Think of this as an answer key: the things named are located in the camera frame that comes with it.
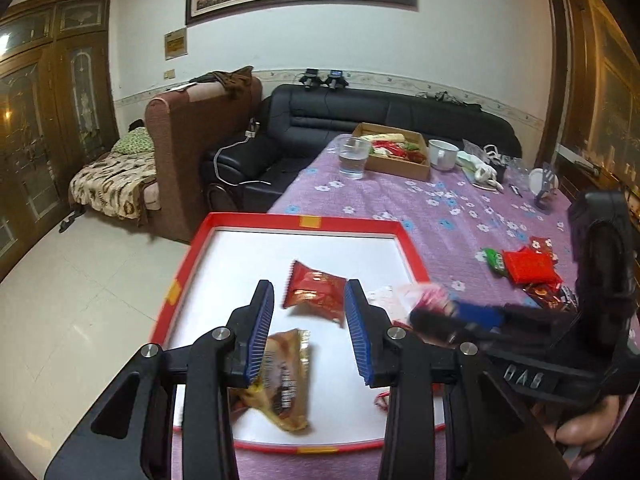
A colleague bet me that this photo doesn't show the white cloth bundle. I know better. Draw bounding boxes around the white cloth bundle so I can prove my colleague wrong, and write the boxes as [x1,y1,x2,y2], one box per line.
[457,151,503,192]

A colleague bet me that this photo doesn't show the dark red gold snack packet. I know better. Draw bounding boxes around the dark red gold snack packet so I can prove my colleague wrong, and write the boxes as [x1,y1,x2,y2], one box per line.
[282,260,346,326]

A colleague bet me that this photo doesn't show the clear plastic cup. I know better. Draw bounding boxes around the clear plastic cup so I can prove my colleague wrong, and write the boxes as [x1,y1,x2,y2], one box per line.
[337,136,371,180]

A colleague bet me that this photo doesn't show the wooden glass door cabinet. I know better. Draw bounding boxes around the wooden glass door cabinet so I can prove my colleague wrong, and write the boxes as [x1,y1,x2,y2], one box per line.
[1,0,118,274]

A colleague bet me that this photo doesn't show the black leather sofa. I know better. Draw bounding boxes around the black leather sofa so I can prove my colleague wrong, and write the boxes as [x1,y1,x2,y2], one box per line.
[200,84,523,212]

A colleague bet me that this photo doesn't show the cardboard snack box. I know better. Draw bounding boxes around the cardboard snack box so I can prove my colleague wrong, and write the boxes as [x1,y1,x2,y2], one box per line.
[352,122,430,181]

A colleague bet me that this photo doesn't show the red rimmed white tray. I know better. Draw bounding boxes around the red rimmed white tray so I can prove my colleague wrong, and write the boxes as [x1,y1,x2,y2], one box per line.
[151,212,428,454]

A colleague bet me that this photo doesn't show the floral blanket bed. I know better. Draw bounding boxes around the floral blanket bed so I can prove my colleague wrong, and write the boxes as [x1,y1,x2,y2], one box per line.
[68,126,156,222]

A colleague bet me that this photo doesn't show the pink white snack packet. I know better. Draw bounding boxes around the pink white snack packet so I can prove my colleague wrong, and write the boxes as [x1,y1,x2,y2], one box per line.
[366,282,454,324]

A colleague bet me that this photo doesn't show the purple floral tablecloth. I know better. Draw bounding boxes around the purple floral tablecloth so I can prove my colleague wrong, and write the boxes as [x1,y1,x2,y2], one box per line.
[236,145,577,479]

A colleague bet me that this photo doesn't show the green snack packet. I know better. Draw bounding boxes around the green snack packet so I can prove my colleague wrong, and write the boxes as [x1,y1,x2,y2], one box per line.
[482,248,508,276]

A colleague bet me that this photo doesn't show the large red snack packet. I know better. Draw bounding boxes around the large red snack packet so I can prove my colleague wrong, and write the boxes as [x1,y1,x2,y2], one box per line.
[502,247,562,286]

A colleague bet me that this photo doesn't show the black phone stand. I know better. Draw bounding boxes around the black phone stand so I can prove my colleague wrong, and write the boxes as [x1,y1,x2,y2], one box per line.
[534,162,558,212]

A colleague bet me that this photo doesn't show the black snack packet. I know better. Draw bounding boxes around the black snack packet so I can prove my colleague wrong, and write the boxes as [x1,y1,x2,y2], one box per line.
[556,284,578,312]

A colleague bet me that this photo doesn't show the white round container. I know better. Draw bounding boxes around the white round container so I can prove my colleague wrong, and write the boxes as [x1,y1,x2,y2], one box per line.
[528,168,544,195]

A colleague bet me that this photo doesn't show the red floral snack packet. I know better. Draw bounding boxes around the red floral snack packet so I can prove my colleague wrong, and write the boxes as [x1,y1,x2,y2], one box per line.
[529,236,558,263]

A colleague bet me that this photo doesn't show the person's right hand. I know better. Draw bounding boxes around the person's right hand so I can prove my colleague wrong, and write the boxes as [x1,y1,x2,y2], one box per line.
[536,396,620,455]

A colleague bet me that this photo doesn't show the white ceramic mug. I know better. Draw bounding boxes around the white ceramic mug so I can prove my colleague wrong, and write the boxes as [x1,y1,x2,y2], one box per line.
[427,139,459,171]

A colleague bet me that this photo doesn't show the brown gold snack packet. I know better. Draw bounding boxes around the brown gold snack packet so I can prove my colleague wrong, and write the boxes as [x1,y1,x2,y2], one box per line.
[230,328,310,432]

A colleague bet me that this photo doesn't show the brown armchair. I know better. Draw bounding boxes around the brown armchair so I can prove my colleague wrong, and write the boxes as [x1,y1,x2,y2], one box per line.
[144,66,262,243]

